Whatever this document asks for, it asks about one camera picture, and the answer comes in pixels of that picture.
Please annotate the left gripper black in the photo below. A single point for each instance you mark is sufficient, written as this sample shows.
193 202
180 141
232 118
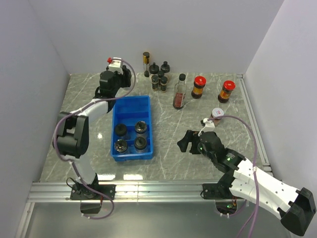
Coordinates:
126 81

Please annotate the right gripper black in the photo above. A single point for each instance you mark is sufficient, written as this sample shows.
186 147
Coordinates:
190 136

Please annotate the knob lid jar white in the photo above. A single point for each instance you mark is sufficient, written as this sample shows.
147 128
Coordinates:
140 145

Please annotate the black cap bottle front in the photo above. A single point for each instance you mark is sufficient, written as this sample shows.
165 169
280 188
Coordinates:
141 127

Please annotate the black cap bottle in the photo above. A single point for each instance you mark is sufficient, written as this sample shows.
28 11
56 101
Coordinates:
121 130
141 127

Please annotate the black cap bottle back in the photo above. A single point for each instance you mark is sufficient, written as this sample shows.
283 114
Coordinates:
121 130

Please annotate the blue divided plastic bin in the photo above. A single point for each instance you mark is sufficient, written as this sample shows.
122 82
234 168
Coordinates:
129 110

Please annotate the tall clear sauce bottle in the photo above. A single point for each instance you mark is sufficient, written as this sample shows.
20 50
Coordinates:
179 92

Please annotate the shaker jar white powder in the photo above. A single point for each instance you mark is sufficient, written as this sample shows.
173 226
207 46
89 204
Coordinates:
121 146

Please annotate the red lid jar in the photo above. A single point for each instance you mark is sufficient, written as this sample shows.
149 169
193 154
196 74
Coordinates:
199 84
225 93

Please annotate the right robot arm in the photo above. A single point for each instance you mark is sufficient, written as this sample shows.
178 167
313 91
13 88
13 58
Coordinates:
295 208

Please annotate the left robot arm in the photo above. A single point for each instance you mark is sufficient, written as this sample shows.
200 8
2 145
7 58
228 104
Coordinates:
71 134

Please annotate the small spice jar left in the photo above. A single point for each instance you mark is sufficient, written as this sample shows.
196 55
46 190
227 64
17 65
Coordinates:
155 82

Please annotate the small spice jar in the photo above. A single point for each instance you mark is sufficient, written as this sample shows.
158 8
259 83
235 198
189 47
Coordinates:
160 74
155 82
163 84

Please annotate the tall yellow black grinder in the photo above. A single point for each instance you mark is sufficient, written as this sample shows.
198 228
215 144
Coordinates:
146 63

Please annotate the small spice jar back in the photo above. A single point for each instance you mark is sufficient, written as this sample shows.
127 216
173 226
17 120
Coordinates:
160 74

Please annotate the small spice jar right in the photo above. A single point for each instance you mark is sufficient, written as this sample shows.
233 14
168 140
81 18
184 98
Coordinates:
163 84

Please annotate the white lid spice jar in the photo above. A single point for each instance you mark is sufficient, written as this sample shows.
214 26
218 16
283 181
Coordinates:
217 112

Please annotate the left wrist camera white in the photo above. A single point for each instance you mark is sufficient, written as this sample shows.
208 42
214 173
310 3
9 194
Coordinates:
115 65

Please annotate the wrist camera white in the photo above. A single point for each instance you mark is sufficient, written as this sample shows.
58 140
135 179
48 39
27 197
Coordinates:
115 65
208 126

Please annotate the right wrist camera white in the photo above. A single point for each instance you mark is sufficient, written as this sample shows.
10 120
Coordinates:
208 126

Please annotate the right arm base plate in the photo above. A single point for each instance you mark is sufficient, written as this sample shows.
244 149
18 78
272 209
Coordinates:
215 191

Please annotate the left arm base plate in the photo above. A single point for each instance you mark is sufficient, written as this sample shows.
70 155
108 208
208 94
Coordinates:
109 192

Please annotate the aluminium front rail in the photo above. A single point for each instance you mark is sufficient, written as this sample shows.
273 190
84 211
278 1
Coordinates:
125 191

